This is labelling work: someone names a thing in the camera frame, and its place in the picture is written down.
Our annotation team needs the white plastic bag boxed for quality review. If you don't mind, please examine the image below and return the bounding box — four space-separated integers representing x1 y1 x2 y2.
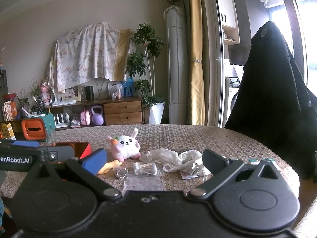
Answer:
139 148 211 177

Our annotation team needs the clear bubble wrap sheet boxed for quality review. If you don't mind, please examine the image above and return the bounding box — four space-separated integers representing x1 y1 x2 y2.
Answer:
122 172 163 195

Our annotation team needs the cotton swab packet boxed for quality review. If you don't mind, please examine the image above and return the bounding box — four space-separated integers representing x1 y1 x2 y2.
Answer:
133 162 158 176

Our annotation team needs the orange teal tissue box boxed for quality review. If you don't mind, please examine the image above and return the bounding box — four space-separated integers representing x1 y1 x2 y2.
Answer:
21 113 56 141

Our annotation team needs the red cardboard box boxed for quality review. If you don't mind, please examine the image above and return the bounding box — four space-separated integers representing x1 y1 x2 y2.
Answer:
52 142 92 159

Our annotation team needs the yellow snack box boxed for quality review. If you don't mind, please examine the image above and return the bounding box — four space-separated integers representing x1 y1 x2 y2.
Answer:
0 123 16 140

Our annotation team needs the teal patterned packet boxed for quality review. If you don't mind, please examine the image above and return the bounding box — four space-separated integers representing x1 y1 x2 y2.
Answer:
247 157 282 172

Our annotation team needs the white pink bunny plush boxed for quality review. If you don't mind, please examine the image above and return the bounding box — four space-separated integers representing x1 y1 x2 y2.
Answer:
106 128 141 163

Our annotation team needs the small pink white packet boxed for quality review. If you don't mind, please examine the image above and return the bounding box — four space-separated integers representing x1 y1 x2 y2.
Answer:
180 171 199 180

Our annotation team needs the purple kettlebell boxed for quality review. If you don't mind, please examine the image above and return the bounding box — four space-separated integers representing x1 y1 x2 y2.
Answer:
91 105 104 126

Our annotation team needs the pink toy case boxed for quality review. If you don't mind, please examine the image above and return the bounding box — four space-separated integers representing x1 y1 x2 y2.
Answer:
80 108 91 126

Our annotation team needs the patterned lace tablecloth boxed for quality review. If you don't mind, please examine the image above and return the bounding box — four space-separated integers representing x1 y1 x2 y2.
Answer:
1 125 299 204

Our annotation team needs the doll figurine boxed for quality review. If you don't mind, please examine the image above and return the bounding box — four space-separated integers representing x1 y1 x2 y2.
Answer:
40 80 51 105

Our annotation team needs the wooden tv cabinet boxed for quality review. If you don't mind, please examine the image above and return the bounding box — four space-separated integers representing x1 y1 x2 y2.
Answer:
10 97 144 133

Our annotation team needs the black speaker cylinder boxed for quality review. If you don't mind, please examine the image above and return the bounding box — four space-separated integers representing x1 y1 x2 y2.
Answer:
85 85 94 101

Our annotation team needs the yellow curtain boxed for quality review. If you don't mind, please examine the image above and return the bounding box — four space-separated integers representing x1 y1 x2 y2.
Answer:
190 0 205 125

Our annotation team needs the white plant pot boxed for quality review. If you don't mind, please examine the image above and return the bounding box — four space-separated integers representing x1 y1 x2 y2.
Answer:
148 103 165 125

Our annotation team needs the blue gift bag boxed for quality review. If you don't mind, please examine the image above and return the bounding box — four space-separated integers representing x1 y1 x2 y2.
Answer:
121 77 134 97

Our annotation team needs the washing machine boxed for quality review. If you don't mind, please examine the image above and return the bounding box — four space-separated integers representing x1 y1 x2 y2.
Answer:
222 77 240 127

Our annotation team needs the green potted plant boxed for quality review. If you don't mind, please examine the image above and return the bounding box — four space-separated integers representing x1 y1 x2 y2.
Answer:
126 23 164 108

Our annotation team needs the floral draped cloth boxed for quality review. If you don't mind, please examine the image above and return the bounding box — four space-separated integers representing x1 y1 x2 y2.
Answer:
47 22 135 93

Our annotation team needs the white standing air conditioner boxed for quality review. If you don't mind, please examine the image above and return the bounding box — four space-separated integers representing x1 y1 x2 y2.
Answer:
163 5 189 125

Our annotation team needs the photo frame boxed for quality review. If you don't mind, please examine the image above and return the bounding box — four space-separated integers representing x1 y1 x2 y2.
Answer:
62 86 82 102

